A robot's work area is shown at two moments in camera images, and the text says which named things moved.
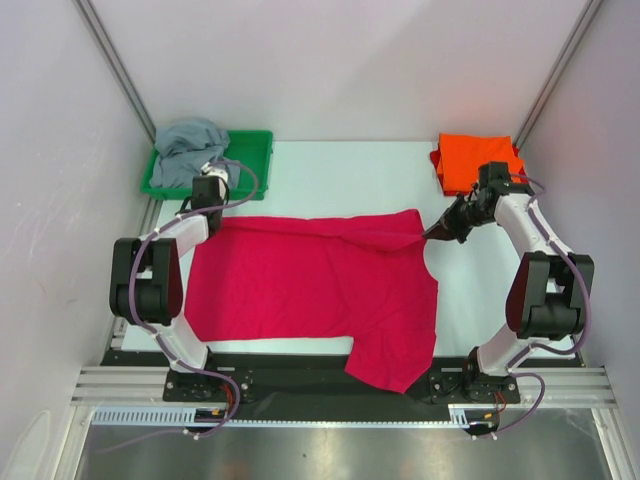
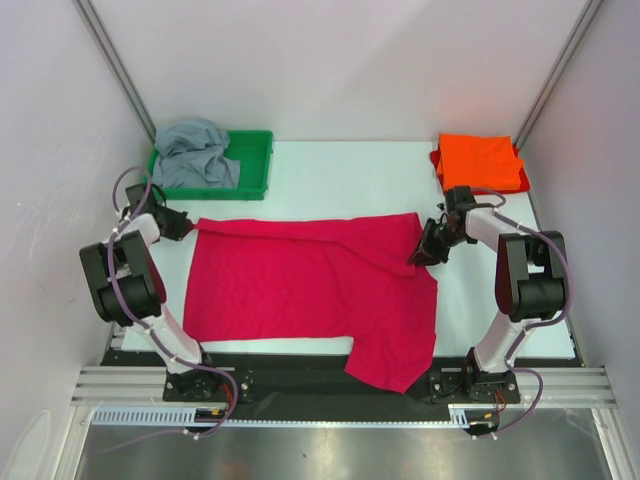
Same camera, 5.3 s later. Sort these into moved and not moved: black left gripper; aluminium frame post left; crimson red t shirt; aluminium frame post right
Moved: black left gripper
Not moved: aluminium frame post right; crimson red t shirt; aluminium frame post left
